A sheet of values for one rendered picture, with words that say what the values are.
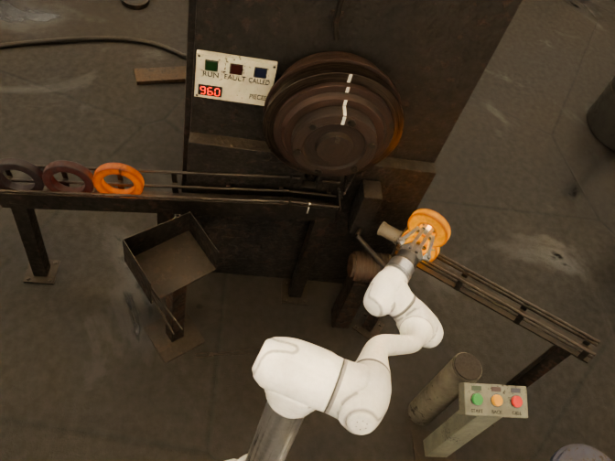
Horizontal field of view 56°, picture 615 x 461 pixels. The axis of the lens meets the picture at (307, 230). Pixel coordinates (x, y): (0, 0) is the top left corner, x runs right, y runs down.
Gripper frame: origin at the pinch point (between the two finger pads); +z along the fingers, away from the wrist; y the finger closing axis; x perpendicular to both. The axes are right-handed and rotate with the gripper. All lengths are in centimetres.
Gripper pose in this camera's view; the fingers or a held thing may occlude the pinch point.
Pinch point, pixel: (430, 225)
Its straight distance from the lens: 206.8
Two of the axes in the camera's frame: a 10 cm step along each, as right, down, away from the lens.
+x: 1.6, -5.6, -8.1
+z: 5.5, -6.3, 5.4
